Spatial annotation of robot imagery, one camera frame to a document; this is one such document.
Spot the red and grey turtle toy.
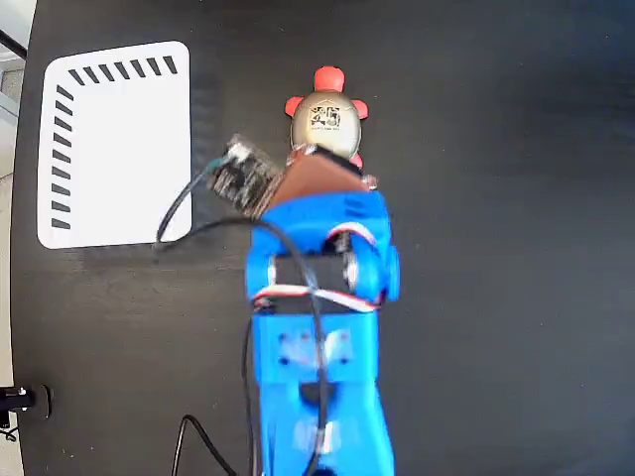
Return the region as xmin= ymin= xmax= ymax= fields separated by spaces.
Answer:
xmin=283 ymin=65 xmax=372 ymax=170

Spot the black diagonal bar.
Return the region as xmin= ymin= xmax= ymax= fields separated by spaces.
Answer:
xmin=0 ymin=28 xmax=29 ymax=59

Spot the white rectangular tray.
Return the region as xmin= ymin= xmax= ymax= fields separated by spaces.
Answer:
xmin=37 ymin=40 xmax=193 ymax=250

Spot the black camera cable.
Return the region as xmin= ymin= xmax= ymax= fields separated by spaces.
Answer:
xmin=153 ymin=156 xmax=332 ymax=476

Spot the black table clamp mount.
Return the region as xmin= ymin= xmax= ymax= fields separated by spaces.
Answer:
xmin=0 ymin=384 xmax=53 ymax=430

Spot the red white servo wire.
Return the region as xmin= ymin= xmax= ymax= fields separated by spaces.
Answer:
xmin=251 ymin=221 xmax=386 ymax=314

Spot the bare camera circuit board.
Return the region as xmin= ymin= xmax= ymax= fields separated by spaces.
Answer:
xmin=205 ymin=132 xmax=287 ymax=219

